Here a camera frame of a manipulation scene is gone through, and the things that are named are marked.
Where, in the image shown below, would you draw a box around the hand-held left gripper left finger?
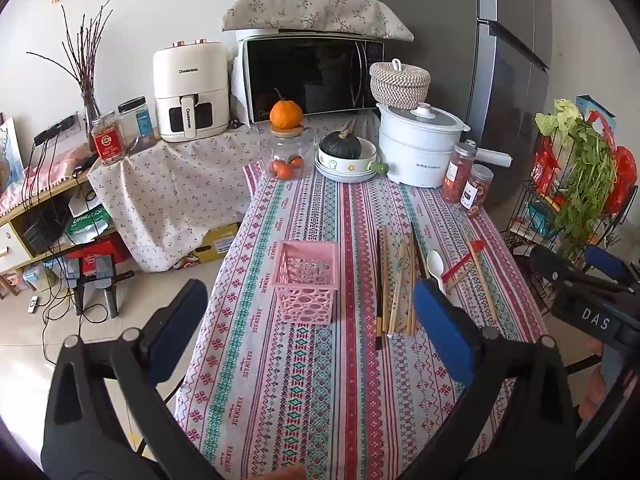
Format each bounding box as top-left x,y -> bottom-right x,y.
40,279 -> 223,480

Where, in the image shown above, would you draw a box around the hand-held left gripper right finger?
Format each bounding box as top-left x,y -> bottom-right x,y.
400,280 -> 583,480

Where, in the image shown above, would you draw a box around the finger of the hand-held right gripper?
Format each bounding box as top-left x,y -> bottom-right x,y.
584,246 -> 638,286
529,245 -> 626,295

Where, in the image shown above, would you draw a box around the light wooden chopstick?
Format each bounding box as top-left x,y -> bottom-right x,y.
407,240 -> 418,337
404,241 -> 414,336

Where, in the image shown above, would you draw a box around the paper-wrapped chopsticks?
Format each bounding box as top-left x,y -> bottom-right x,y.
390,239 -> 407,336

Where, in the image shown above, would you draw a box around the dark chopstick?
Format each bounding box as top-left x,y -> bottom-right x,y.
410,221 -> 429,281
375,226 -> 387,352

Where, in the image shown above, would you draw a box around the white plastic spoon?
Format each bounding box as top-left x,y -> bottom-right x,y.
426,249 -> 449,298

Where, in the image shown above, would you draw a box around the red spoon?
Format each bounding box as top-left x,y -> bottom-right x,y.
442,240 -> 487,292

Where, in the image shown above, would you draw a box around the pink plastic basket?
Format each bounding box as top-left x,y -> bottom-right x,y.
270,241 -> 339,325

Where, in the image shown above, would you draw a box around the person's right hand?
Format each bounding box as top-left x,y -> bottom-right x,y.
577,339 -> 607,412

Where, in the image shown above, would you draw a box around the leafy green vegetables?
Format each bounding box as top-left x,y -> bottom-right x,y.
552,119 -> 619,257

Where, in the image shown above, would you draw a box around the red plastic bag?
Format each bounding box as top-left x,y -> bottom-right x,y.
606,145 -> 640,212

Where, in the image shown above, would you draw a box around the grey floor appliance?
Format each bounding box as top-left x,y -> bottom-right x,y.
74,252 -> 136,319

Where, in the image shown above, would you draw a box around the yellow cardboard box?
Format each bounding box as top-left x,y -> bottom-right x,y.
192,222 -> 243,263

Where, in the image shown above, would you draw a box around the red snack bag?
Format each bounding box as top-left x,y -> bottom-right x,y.
530,135 -> 567,196

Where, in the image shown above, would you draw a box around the short dried fruit jar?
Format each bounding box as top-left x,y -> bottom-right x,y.
459,164 -> 495,218

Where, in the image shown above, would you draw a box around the tall dried chili jar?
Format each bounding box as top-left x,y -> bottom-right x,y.
442,141 -> 478,205

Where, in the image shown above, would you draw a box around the striped patterned tablecloth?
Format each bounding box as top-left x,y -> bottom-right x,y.
175,157 -> 548,480

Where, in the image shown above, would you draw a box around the green plastic bag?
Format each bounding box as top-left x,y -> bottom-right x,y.
65,205 -> 114,237

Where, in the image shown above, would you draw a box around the napa cabbage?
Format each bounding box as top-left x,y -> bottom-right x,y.
535,99 -> 586,137

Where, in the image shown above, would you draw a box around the blue carton box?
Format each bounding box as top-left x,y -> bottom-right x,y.
575,95 -> 619,161

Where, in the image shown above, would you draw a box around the white electric pot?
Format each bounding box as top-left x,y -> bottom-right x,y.
376,102 -> 514,189

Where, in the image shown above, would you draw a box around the white ceramic plate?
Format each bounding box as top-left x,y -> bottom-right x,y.
314,159 -> 377,184

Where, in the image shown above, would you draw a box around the wooden side desk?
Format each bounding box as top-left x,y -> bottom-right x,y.
0,170 -> 96,276

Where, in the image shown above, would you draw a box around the white ceramic bowl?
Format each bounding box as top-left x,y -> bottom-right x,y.
316,139 -> 379,175

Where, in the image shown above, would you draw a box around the glass pot lid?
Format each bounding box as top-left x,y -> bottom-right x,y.
377,102 -> 471,135

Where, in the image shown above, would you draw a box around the red label jar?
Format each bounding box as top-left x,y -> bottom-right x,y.
91,111 -> 126,166

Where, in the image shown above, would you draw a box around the pink cloth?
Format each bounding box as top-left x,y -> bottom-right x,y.
24,142 -> 97,187

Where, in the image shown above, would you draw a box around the dark green squash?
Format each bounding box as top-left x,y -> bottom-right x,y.
320,129 -> 362,160

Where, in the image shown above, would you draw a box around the clear jar with black lid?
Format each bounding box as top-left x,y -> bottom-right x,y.
117,96 -> 157,153

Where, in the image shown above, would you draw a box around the glass jar with wooden lid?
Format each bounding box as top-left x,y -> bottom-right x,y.
260,125 -> 308,182

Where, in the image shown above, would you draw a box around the black power strip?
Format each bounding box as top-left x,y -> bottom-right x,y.
34,115 -> 79,144

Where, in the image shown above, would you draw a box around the glass vase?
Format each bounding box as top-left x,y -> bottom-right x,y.
80,87 -> 104,141

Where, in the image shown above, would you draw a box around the woven lidded basket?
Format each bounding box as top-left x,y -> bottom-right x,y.
369,59 -> 432,110

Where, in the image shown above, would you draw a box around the orange with stem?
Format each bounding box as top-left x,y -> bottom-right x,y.
269,89 -> 304,131

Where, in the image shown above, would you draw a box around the cream air fryer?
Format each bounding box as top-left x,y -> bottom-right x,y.
152,39 -> 232,142

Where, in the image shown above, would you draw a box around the grey refrigerator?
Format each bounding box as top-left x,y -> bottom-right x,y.
371,0 -> 553,211

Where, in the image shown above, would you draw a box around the black microwave oven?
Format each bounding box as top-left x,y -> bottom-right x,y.
236,30 -> 386,128

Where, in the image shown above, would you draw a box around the floral microwave cover cloth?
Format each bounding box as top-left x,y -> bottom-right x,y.
221,0 -> 416,43

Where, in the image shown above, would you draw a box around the black wire rack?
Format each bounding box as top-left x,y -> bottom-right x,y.
500,125 -> 603,311

